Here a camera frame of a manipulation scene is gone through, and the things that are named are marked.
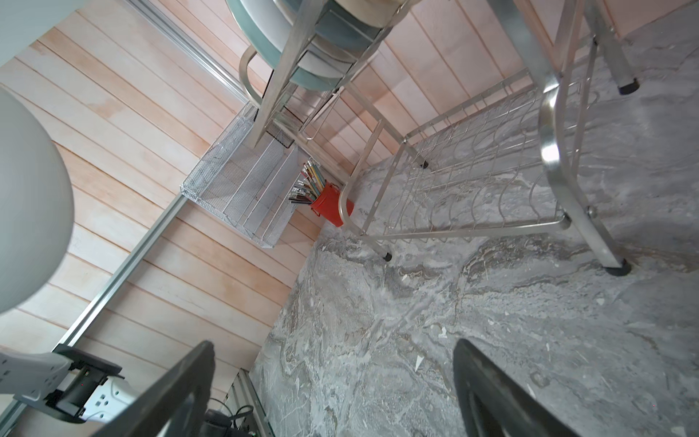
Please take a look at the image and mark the red pencil cup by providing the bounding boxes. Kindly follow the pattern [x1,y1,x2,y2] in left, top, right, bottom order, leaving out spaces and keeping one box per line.
[311,182,343,228]

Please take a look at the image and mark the white mesh wall shelf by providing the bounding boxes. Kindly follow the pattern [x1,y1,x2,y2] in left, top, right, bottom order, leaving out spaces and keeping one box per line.
[180,103,309,249]

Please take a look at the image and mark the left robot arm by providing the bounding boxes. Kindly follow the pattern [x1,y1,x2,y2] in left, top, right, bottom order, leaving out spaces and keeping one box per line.
[1,345,138,424]

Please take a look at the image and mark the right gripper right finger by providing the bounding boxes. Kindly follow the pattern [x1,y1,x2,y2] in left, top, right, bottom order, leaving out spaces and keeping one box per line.
[453,339,576,436]

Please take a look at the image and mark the pale green flower plate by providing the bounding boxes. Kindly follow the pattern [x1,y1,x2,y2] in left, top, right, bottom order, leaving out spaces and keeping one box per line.
[225,0,351,93]

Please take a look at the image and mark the pencils bundle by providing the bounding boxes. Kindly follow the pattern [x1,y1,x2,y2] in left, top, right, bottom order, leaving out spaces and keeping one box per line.
[288,160,327,205]

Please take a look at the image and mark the green rimmed white plate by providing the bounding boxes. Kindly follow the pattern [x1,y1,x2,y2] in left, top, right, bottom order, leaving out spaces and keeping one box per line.
[314,1,380,59]

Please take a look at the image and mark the pale green glass plate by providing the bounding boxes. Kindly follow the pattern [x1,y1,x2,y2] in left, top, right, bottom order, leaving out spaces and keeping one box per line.
[336,0,420,28]

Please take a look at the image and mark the steel dish rack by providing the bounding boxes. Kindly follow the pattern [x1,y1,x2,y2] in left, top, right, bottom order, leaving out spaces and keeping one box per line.
[238,0,641,277]

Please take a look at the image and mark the orange sunburst plate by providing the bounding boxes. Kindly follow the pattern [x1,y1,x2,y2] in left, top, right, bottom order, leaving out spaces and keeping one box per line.
[1,89,75,312]

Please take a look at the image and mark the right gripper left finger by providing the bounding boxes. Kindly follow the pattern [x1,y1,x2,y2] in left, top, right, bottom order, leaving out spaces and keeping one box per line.
[92,340,215,436]

